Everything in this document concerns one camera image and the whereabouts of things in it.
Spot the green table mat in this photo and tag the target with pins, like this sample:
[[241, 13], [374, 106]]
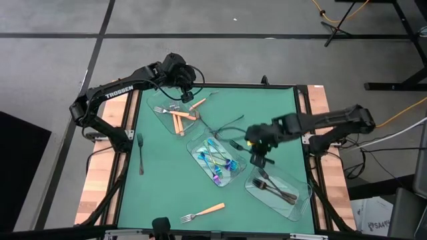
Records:
[[233, 213]]

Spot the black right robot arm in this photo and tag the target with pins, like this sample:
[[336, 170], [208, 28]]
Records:
[[333, 116]]

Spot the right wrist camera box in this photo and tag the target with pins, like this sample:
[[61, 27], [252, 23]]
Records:
[[257, 160]]

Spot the dark grey chair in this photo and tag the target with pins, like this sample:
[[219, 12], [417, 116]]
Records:
[[403, 213]]

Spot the person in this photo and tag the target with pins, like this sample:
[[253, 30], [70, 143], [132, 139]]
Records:
[[161, 225]]

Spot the black desk leg frame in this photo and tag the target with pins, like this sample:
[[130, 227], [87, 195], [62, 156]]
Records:
[[383, 86]]

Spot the black metal crossbar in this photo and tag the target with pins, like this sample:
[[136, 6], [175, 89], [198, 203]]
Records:
[[66, 232]]

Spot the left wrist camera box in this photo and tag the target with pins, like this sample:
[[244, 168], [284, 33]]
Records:
[[187, 97]]

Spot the white printed box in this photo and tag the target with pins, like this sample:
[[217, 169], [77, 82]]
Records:
[[373, 216]]

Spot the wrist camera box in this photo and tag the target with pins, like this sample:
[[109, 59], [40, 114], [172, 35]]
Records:
[[187, 97], [257, 160]]

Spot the black metal table frame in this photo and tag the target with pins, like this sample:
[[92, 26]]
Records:
[[233, 84]]

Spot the black frame clamp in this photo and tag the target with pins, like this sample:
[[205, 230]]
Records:
[[265, 80]]

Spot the black cabinet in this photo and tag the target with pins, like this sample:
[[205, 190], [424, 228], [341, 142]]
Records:
[[20, 166]]

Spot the black tripod stand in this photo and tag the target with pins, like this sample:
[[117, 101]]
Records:
[[335, 29]]

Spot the clear plastic tray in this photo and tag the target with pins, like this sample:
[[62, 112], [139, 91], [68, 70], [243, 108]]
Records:
[[287, 181], [230, 178], [160, 120]]

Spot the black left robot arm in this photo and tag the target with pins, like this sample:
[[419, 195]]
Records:
[[116, 92]]

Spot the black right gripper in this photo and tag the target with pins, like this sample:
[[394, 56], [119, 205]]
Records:
[[263, 133]]

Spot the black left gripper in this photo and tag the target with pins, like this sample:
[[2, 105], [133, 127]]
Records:
[[180, 71]]

